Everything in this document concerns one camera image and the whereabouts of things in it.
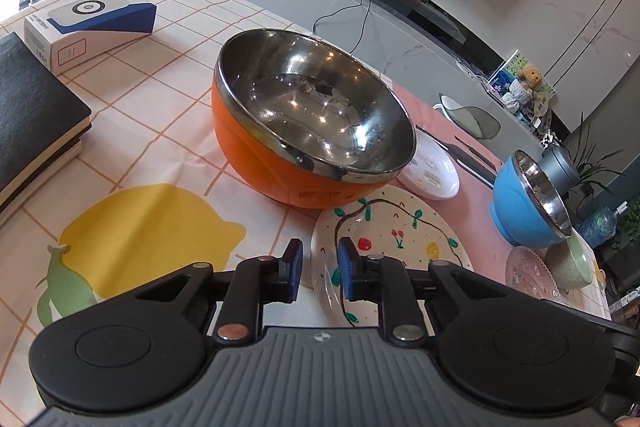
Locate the clear painted glass plate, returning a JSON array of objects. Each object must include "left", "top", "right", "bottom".
[{"left": 310, "top": 184, "right": 473, "bottom": 327}]

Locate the small white sticker plate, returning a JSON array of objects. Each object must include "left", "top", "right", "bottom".
[{"left": 397, "top": 130, "right": 460, "bottom": 200}]

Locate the blue steel bowl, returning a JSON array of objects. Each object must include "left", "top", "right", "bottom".
[{"left": 489, "top": 150, "right": 573, "bottom": 249}]

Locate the orange steel bowl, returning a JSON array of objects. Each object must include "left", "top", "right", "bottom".
[{"left": 212, "top": 28, "right": 416, "bottom": 209}]

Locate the green ceramic bowl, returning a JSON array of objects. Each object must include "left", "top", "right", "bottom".
[{"left": 544, "top": 230, "right": 592, "bottom": 291}]

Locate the pink restaurant placemat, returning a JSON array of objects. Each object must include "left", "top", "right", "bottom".
[{"left": 393, "top": 83, "right": 512, "bottom": 282}]

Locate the lemon check tablecloth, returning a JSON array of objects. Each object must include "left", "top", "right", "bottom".
[{"left": 0, "top": 0, "right": 612, "bottom": 425}]

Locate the pink glass plate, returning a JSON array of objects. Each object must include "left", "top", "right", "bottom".
[{"left": 506, "top": 246, "right": 566, "bottom": 305}]

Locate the white rolling stool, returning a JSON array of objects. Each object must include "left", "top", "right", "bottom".
[{"left": 433, "top": 94, "right": 501, "bottom": 140}]

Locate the grey trash can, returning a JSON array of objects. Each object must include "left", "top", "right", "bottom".
[{"left": 538, "top": 144, "right": 579, "bottom": 196}]

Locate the blue water jug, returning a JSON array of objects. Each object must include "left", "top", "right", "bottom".
[{"left": 577, "top": 207, "right": 618, "bottom": 249}]

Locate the potted green plant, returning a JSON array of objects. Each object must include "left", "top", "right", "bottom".
[{"left": 570, "top": 114, "right": 624, "bottom": 195}]

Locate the teddy bear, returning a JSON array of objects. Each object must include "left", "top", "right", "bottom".
[{"left": 516, "top": 64, "right": 544, "bottom": 93}]

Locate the black notebook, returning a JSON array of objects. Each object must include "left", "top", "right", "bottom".
[{"left": 0, "top": 32, "right": 91, "bottom": 222}]

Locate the white and blue box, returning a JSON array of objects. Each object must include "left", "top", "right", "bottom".
[{"left": 23, "top": 0, "right": 156, "bottom": 75}]

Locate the black power cable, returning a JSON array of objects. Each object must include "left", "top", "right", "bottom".
[{"left": 311, "top": 0, "right": 382, "bottom": 54}]

